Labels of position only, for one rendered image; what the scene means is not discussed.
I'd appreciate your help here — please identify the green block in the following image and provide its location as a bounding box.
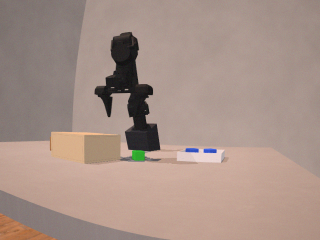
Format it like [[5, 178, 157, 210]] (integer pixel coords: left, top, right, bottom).
[[132, 150, 145, 161]]

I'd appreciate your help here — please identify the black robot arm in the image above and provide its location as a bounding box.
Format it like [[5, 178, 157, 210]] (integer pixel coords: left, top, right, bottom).
[[105, 32, 150, 131]]

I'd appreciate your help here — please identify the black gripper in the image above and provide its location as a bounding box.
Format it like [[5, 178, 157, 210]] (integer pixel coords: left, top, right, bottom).
[[94, 67, 153, 118]]

